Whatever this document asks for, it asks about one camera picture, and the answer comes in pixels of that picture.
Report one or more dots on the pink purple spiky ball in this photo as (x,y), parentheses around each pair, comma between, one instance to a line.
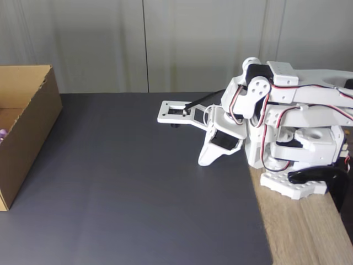
(2,135)

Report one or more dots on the dark grey table mat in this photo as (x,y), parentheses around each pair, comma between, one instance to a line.
(138,179)

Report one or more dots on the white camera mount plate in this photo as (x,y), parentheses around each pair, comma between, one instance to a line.
(165,116)

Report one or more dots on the brown cardboard box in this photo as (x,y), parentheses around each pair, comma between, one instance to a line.
(30,138)

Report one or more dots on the black table clamp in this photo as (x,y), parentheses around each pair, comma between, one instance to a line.
(335,182)

